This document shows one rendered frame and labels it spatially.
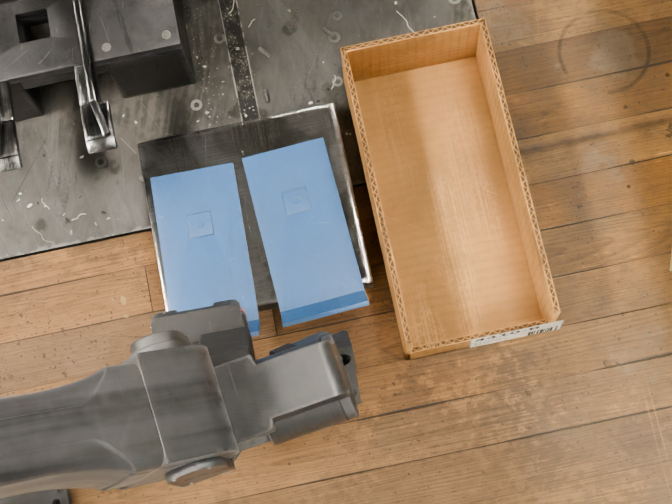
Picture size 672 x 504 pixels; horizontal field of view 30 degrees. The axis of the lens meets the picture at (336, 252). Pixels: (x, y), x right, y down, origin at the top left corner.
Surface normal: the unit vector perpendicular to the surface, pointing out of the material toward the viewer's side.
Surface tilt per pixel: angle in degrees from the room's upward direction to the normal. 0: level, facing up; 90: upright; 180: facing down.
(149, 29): 0
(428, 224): 0
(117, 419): 42
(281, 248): 0
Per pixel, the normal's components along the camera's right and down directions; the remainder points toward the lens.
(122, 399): 0.59, -0.40
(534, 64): -0.05, -0.25
